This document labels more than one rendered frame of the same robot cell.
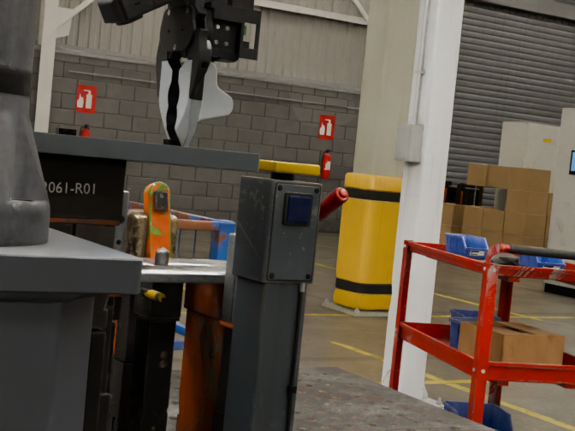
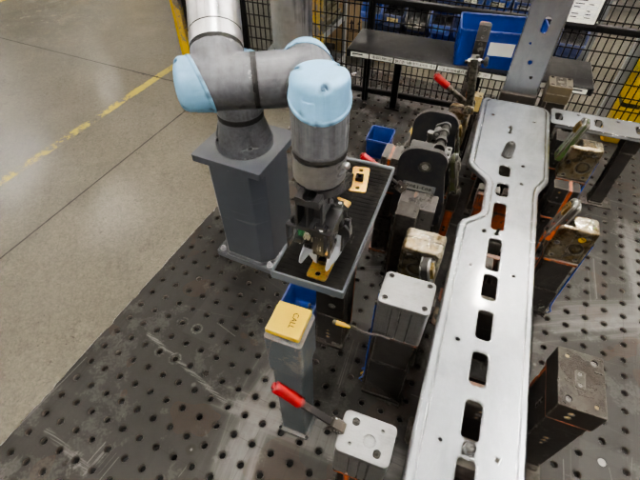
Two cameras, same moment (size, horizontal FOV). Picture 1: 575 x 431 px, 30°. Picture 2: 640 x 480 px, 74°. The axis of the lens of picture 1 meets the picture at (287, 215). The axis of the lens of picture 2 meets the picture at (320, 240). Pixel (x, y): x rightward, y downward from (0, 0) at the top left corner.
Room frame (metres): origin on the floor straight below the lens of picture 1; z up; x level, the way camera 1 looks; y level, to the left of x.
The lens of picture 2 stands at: (1.53, -0.16, 1.76)
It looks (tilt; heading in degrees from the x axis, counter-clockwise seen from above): 48 degrees down; 145
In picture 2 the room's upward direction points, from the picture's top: straight up
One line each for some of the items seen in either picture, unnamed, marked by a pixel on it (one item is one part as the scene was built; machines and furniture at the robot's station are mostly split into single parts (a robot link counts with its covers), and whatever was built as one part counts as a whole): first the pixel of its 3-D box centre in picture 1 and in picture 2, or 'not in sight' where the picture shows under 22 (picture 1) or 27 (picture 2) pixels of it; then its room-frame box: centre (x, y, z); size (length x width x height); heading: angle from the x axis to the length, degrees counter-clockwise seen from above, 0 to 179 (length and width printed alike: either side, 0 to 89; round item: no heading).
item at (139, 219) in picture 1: (131, 325); not in sight; (1.68, 0.23, 0.88); 0.15 x 0.11 x 0.36; 35
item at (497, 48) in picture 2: not in sight; (499, 42); (0.59, 1.29, 1.09); 0.30 x 0.17 x 0.13; 42
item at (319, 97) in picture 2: not in sight; (319, 112); (1.14, 0.11, 1.48); 0.09 x 0.08 x 0.11; 153
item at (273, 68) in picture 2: not in sight; (297, 77); (1.04, 0.14, 1.47); 0.11 x 0.11 x 0.08; 63
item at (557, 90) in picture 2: not in sight; (541, 128); (0.87, 1.28, 0.88); 0.08 x 0.08 x 0.36; 35
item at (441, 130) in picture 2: not in sight; (418, 204); (0.96, 0.57, 0.94); 0.18 x 0.13 x 0.49; 125
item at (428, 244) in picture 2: not in sight; (412, 291); (1.15, 0.38, 0.89); 0.13 x 0.11 x 0.38; 35
